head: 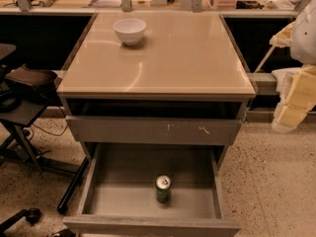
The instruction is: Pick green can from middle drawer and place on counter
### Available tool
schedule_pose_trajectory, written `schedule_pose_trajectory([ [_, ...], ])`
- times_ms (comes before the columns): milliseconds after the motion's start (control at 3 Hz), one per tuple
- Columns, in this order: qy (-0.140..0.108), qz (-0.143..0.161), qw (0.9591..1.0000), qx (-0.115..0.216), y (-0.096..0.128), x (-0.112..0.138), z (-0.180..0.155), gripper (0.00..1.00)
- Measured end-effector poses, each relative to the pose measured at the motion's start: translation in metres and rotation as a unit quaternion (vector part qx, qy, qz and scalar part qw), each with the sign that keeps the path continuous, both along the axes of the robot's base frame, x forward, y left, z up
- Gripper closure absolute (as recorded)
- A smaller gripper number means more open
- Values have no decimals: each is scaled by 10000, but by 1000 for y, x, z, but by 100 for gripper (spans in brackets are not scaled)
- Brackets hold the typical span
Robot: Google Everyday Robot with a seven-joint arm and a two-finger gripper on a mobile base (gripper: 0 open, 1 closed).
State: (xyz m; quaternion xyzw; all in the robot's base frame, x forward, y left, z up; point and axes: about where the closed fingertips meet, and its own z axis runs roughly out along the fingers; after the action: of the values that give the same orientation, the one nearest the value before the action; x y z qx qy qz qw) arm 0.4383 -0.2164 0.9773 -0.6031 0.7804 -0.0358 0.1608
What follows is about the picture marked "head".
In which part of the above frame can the white stick with black tip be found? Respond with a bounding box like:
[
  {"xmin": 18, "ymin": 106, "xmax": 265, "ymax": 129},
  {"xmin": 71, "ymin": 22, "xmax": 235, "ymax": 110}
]
[{"xmin": 254, "ymin": 45, "xmax": 276, "ymax": 73}]

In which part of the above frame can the closed top drawer front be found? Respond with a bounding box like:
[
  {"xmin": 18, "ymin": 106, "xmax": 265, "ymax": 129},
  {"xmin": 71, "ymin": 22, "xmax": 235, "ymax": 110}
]
[{"xmin": 66, "ymin": 116, "xmax": 241, "ymax": 145}]

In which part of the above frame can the black office chair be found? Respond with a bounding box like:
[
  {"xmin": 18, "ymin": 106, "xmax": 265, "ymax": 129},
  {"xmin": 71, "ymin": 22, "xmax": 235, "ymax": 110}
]
[{"xmin": 0, "ymin": 42, "xmax": 91, "ymax": 215}]

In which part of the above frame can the grey drawer cabinet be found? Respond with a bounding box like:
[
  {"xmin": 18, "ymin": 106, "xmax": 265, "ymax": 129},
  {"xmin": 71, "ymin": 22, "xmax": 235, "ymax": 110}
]
[{"xmin": 58, "ymin": 11, "xmax": 256, "ymax": 161}]

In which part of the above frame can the white ceramic bowl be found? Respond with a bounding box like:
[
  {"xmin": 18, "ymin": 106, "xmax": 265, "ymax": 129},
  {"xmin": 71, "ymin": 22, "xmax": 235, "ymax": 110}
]
[{"xmin": 113, "ymin": 18, "xmax": 146, "ymax": 45}]

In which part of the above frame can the black floor cable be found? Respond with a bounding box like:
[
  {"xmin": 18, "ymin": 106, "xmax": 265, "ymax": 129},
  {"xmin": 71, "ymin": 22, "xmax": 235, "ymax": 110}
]
[{"xmin": 31, "ymin": 106, "xmax": 69, "ymax": 138}]

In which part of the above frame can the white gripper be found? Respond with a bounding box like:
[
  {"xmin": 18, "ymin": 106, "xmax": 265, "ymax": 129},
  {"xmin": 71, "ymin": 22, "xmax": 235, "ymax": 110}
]
[{"xmin": 270, "ymin": 23, "xmax": 316, "ymax": 133}]

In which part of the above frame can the white curved plastic cover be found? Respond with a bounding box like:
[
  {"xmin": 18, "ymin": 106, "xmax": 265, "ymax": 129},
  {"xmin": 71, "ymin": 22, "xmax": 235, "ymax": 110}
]
[{"xmin": 272, "ymin": 67, "xmax": 300, "ymax": 93}]

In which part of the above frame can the black caster wheel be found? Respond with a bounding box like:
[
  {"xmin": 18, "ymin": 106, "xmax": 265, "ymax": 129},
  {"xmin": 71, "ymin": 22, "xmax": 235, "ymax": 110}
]
[{"xmin": 26, "ymin": 208, "xmax": 41, "ymax": 224}]

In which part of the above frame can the open middle drawer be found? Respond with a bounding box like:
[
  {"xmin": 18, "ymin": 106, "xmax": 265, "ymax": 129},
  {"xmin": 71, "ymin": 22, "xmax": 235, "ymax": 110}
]
[{"xmin": 64, "ymin": 143, "xmax": 240, "ymax": 237}]

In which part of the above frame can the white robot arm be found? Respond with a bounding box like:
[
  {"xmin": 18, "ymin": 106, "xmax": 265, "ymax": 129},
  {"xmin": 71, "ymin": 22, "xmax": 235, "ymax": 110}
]
[{"xmin": 270, "ymin": 0, "xmax": 316, "ymax": 133}]

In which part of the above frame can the green soda can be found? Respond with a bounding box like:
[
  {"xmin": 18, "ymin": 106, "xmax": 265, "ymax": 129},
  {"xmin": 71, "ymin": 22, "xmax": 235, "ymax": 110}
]
[{"xmin": 155, "ymin": 175, "xmax": 172, "ymax": 203}]

